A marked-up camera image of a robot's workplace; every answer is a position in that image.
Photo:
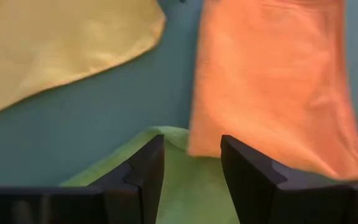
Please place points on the yellow microfiber towel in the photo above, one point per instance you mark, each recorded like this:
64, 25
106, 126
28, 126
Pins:
57, 46

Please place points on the orange microfiber towel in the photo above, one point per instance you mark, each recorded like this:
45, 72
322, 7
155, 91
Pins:
269, 77

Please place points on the green microfiber towel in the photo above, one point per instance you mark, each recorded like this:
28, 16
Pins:
191, 186

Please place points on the dark green table mat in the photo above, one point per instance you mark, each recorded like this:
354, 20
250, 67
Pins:
120, 102

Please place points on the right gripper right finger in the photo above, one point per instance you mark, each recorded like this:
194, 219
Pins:
259, 193

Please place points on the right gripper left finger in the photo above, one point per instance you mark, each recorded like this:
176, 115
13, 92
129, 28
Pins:
141, 186

